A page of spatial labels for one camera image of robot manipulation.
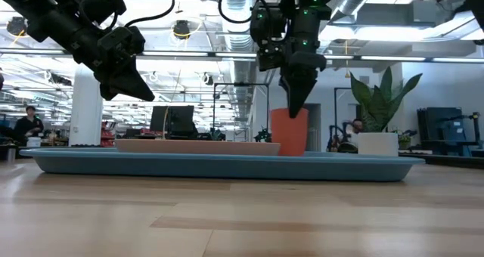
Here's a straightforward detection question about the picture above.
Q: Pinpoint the black round ceiling device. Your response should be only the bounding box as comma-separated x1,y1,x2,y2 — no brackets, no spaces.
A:
172,19,192,41

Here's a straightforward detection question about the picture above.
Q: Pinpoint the small background potted plant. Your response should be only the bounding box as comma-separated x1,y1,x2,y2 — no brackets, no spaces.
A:
396,134,413,150

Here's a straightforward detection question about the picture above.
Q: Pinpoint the red tool chest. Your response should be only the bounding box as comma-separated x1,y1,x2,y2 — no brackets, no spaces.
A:
100,121,116,147

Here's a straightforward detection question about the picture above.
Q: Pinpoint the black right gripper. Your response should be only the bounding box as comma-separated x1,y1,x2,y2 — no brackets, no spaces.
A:
256,5,330,119

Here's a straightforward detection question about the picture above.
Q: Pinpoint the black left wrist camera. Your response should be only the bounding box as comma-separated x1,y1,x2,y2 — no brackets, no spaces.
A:
97,25,147,56

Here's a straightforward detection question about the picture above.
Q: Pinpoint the orange round plate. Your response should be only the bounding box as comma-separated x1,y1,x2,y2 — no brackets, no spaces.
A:
114,138,281,156

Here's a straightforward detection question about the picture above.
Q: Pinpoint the black background metal frame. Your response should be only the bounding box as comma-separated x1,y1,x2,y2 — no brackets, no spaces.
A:
333,86,352,152

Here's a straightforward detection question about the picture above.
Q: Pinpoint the white round plant pot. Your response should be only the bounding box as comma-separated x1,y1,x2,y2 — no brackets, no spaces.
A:
357,132,399,157

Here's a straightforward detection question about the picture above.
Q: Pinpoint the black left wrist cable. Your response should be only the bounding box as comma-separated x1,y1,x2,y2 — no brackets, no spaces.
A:
113,0,176,27

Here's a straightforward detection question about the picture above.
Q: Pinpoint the silver ceiling ventilation duct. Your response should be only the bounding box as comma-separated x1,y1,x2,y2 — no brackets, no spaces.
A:
215,0,260,122

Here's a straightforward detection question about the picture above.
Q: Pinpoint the blue plastic tray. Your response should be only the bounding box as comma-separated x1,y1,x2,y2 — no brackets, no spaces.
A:
19,147,427,182

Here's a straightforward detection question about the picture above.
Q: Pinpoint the person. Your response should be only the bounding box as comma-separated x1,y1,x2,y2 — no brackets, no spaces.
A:
14,104,45,147
336,117,365,154

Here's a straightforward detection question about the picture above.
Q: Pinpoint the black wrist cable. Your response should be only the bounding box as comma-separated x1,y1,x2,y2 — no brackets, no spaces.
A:
218,0,273,26
113,0,176,27

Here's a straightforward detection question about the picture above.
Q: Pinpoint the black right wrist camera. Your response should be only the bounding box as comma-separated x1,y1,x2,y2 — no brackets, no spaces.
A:
249,6,290,45

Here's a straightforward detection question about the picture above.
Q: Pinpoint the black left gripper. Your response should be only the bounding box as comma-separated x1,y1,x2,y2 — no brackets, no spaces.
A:
70,29,156,102

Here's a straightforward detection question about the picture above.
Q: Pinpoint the green snake plant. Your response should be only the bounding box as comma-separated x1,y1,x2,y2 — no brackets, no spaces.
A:
349,66,424,134

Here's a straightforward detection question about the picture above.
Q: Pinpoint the white square pillar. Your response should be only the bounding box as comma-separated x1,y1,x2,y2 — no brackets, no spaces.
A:
68,63,104,147

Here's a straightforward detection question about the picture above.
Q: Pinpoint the black computer monitor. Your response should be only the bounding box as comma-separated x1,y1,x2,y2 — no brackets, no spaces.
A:
150,105,170,133
167,104,196,134

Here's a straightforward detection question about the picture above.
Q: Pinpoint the dark equipment rack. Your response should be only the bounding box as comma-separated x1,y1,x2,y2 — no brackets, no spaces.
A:
417,106,483,156

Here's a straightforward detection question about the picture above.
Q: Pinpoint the black aluminium table frame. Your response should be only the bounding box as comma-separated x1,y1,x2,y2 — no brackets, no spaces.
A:
399,153,484,170

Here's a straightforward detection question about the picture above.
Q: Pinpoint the orange plastic cup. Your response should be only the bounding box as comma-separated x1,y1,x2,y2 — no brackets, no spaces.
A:
270,107,309,157

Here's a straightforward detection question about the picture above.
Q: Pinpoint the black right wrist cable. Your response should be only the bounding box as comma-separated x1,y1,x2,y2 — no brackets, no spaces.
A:
218,0,273,26

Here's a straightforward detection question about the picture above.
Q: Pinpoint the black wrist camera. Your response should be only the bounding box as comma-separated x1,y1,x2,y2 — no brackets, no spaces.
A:
97,25,147,56
249,6,290,45

